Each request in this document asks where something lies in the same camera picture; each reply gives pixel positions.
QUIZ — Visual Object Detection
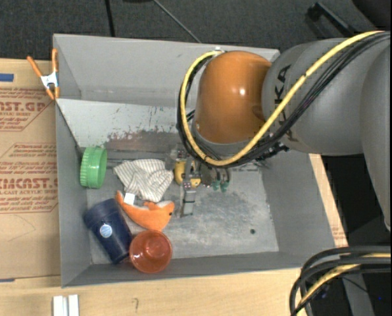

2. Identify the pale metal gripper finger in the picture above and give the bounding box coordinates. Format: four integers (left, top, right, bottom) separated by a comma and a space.
180, 180, 197, 219
166, 146, 187, 165

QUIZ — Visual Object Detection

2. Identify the yellow round object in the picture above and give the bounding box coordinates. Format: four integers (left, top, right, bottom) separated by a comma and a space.
174, 159, 202, 188

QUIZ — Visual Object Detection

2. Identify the grey metal bin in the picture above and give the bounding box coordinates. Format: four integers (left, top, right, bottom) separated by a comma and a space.
53, 34, 340, 288

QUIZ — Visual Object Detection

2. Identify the orange toy dolphin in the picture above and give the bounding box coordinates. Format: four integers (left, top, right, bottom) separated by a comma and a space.
115, 190, 176, 232

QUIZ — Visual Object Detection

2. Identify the white striped cloth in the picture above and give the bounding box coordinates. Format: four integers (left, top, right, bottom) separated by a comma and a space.
112, 158, 175, 204

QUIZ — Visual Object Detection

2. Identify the clear orange cup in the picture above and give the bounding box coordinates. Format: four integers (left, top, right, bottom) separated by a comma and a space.
128, 230, 174, 274

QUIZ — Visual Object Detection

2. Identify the dark blue cup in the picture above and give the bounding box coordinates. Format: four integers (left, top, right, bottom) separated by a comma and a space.
83, 197, 134, 265

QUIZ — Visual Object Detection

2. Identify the green round plastic lid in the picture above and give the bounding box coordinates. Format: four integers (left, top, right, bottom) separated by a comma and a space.
80, 145, 109, 190

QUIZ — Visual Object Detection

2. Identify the brown cardboard board, red print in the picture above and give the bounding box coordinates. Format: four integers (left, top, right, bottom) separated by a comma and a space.
0, 57, 349, 282

